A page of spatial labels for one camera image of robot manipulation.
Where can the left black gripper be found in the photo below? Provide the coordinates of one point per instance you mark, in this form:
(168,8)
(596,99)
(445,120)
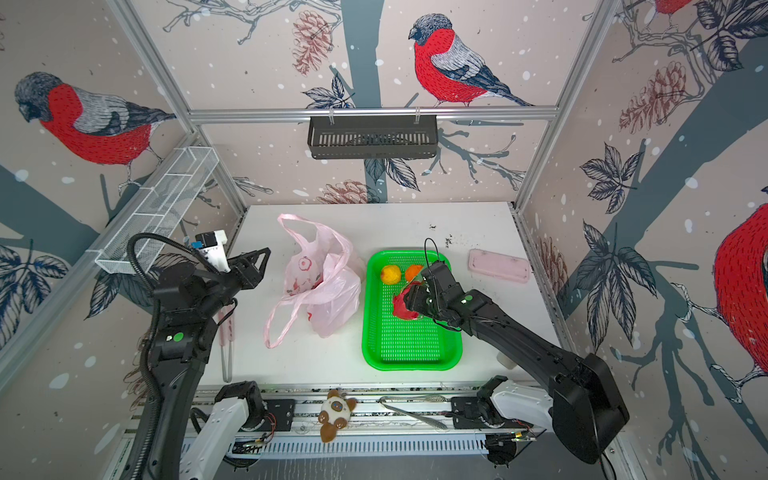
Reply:
(247,274)

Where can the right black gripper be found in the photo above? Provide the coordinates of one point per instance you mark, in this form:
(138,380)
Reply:
(425,297)

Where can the orange fruit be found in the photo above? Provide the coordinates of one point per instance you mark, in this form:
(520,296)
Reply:
(412,272)

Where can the red dragon fruit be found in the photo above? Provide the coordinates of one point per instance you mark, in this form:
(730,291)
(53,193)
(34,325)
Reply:
(400,309)

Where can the yellow mango fruit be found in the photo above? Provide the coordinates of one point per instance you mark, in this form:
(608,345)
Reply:
(390,275)

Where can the green plastic basket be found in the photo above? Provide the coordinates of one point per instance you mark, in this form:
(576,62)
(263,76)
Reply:
(393,344)

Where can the pink plastic bag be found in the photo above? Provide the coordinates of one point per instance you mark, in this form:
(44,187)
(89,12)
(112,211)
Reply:
(324,279)

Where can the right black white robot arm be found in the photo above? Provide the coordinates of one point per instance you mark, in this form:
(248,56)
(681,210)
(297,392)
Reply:
(588,410)

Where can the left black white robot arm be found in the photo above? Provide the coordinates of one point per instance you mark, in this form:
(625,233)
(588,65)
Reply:
(187,299)

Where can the metal tongs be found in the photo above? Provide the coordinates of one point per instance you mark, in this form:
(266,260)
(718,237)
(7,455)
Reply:
(386,402)

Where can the brown white plush toy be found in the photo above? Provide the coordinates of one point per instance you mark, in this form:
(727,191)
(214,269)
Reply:
(335,414)

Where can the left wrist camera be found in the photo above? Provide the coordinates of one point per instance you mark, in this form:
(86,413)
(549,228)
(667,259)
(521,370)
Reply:
(212,246)

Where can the white wire mesh shelf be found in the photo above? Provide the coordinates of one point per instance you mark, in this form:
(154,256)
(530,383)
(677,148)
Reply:
(161,205)

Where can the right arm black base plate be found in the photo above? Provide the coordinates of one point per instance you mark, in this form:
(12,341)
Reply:
(471,413)

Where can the black hanging wire basket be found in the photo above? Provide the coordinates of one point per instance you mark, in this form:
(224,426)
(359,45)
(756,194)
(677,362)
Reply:
(373,137)

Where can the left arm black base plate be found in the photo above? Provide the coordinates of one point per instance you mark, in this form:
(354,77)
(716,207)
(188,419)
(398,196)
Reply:
(279,415)

